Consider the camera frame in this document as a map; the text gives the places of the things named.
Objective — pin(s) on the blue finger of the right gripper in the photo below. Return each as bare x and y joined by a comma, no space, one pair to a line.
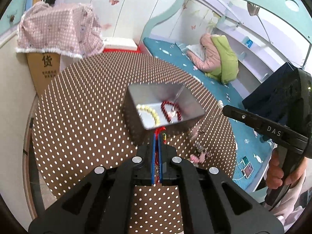
249,119

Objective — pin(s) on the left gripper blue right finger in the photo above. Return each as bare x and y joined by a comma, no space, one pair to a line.
160,142

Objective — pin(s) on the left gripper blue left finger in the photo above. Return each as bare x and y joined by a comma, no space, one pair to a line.
153,163

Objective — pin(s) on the person right hand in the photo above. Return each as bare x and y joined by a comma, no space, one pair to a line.
275,173

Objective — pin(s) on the teal bed sheet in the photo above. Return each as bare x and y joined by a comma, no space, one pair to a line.
227,141

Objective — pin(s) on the grey metal tin box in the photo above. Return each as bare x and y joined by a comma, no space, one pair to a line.
148,106

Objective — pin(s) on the pink and green folded quilt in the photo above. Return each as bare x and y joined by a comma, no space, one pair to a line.
214,56

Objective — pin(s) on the brown polka dot tablecloth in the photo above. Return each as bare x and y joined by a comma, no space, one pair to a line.
79,125

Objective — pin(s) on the red stool with white top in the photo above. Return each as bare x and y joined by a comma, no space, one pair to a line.
120,44

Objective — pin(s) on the brown cardboard box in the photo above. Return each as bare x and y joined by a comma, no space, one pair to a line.
43,68

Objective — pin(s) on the pink checkered cover cloth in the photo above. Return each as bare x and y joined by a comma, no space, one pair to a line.
71,30

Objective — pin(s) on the teal drawer unit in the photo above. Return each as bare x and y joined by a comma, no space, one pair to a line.
12,15

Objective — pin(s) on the smartphone with white cable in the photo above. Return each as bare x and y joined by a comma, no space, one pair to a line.
247,169

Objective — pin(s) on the white cabinet with handles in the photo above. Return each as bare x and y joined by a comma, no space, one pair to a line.
17,95

